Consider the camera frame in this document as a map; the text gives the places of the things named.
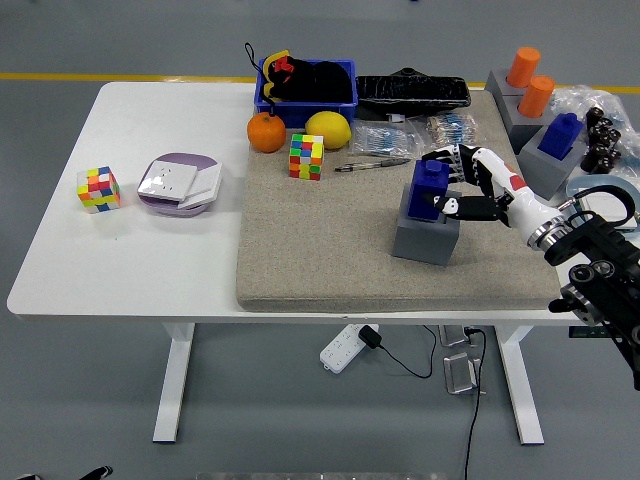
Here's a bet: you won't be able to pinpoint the black wrapped long device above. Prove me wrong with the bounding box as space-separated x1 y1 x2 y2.
355 66 472 121

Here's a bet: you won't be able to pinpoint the yellow black red tool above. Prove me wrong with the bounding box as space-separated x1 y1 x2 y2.
261 48 297 101

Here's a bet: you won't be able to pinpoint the grey-brown mat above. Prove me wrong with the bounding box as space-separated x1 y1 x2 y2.
234 89 562 315

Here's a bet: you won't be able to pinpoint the bag of blue resistors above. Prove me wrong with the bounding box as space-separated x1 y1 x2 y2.
349 119 426 160

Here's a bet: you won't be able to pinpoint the bag of tan resistors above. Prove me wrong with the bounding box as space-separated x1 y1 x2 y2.
422 112 481 150

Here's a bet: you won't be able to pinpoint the colourful puzzle cube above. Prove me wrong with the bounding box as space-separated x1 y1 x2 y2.
288 132 326 182
75 165 122 215

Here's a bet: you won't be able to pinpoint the black lanyard strap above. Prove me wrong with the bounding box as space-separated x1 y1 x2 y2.
243 42 279 117

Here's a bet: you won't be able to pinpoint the purple plate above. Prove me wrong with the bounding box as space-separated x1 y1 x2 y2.
136 152 224 219

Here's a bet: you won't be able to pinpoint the table height control panel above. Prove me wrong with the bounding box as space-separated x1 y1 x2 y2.
568 325 610 340

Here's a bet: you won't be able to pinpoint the white switch panel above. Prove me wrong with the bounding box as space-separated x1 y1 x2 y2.
177 163 224 210

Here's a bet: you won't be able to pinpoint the white power strip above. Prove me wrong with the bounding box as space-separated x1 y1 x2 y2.
319 323 374 374

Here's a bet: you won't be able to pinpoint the black plug adapter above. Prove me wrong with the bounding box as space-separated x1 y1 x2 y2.
358 324 384 349

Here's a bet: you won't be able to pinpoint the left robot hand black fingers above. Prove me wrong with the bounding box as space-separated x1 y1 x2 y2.
18 464 114 480

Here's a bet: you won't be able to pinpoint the blue square seal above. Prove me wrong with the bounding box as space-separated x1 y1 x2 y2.
537 112 585 161
407 158 454 222

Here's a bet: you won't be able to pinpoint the orange cylinder seal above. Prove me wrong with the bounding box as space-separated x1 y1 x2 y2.
517 75 555 119
507 46 542 86

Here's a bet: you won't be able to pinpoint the grey ballpoint pen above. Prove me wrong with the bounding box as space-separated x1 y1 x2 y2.
333 156 414 174

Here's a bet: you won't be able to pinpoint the white table leg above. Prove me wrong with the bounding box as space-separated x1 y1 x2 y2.
152 322 196 444
494 324 545 446

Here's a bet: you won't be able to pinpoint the orange fruit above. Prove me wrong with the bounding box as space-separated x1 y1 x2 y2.
246 111 288 154

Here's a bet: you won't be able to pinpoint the black cloth pouch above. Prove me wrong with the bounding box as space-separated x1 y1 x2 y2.
272 58 352 104

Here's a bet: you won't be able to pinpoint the clear metal floor bracket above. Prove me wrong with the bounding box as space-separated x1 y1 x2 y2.
443 352 484 397
438 324 476 348

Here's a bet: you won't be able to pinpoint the light blue plate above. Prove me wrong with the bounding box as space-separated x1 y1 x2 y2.
564 173 640 230

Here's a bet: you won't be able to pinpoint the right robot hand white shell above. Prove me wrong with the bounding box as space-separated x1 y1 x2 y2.
421 143 565 242

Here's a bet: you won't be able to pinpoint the long black floor cable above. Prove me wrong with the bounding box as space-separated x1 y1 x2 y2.
459 327 489 480

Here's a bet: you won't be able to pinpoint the white socket panel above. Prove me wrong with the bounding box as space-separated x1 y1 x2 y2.
137 159 199 204

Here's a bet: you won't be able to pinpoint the white flat panel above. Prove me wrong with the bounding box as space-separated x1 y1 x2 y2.
580 191 640 227

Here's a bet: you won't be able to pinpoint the yellow lemon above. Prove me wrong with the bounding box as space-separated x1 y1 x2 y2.
304 110 352 150

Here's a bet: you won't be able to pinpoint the clear plastic bag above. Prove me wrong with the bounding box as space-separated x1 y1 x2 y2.
548 83 640 179

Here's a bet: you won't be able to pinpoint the thin black adapter cable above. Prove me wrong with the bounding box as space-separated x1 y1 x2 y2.
377 324 437 380

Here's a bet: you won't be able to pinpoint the blue plastic bin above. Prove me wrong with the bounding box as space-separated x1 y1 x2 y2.
253 58 359 129

